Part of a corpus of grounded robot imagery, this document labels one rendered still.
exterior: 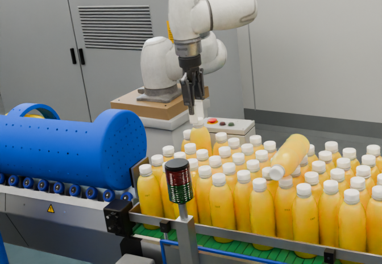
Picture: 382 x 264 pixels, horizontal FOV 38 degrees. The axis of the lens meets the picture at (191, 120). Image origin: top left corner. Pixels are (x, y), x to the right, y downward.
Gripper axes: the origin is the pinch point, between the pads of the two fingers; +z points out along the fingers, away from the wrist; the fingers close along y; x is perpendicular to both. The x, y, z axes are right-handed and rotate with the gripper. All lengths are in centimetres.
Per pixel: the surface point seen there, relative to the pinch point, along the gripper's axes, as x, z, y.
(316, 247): 50, 23, 33
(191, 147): 1.5, 9.2, 8.9
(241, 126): 9.8, 10.4, -14.1
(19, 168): -62, 16, 26
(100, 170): -23.6, 11.9, 26.9
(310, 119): -44, 110, -268
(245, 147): 19.6, 9.1, 4.9
